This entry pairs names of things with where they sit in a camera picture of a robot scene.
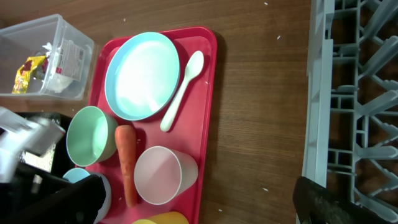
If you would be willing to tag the yellow foil wrapper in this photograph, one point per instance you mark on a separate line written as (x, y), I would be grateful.
(25, 72)

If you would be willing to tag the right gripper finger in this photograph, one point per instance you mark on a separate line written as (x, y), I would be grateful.
(315, 204)

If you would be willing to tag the light blue bowl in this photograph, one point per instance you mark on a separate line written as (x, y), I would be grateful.
(76, 174)

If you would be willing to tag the green bowl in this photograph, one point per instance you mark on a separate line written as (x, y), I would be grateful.
(90, 136)

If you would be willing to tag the yellow plastic cup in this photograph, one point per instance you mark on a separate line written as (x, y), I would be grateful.
(164, 218)

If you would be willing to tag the pink plastic cup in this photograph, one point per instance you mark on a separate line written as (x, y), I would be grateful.
(161, 174)

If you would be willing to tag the grey dishwasher rack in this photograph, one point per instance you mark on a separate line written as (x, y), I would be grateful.
(351, 133)

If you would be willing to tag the orange carrot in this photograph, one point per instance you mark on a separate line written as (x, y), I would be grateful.
(125, 137)

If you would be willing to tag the red snack wrapper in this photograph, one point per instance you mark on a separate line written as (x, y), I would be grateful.
(45, 65)

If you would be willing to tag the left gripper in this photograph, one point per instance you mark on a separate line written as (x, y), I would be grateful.
(36, 196)

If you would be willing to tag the red serving tray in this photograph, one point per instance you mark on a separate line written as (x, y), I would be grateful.
(189, 134)

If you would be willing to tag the large light blue plate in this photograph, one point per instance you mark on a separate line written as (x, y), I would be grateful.
(142, 76)

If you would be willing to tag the clear plastic waste bin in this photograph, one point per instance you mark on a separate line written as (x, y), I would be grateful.
(41, 37)

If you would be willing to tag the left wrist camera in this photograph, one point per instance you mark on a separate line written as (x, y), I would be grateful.
(20, 134)

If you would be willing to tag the black waste tray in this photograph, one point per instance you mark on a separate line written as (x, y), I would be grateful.
(56, 160)

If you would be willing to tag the white plastic spoon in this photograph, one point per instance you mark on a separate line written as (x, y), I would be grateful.
(192, 70)

